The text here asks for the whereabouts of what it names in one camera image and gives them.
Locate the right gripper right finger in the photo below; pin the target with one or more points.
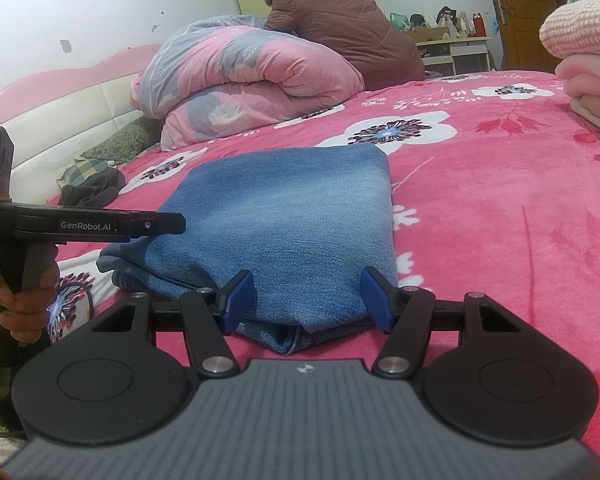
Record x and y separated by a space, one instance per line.
405 314

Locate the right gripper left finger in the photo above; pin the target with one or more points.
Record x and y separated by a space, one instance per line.
209 315

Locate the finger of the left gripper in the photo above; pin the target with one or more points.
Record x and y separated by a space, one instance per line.
151 223

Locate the blue denim jeans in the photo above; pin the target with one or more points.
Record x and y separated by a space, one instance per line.
305 222

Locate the person left hand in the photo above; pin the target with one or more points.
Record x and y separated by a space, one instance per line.
25 313

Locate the black crumpled garment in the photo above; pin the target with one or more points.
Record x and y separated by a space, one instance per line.
97 191

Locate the plaid pillow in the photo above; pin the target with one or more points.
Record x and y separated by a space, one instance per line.
81 170

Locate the green floral pillow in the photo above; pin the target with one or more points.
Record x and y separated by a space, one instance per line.
126 144

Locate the white pink headboard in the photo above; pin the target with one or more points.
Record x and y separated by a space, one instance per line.
52 117

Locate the pink floral bed blanket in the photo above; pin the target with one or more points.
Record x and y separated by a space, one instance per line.
495 188

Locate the pink grey folded duvet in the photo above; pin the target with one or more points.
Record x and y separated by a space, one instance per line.
227 75

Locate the cluttered white shelf desk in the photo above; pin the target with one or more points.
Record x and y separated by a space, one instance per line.
461 54

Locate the cardboard box on desk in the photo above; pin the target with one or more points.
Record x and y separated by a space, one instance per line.
427 34

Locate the person in mauve jacket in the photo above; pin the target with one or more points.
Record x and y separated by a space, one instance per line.
358 31

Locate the red bottle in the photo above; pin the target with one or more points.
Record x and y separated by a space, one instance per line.
479 26

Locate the brown wooden door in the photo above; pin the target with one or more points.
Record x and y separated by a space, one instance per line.
530 10

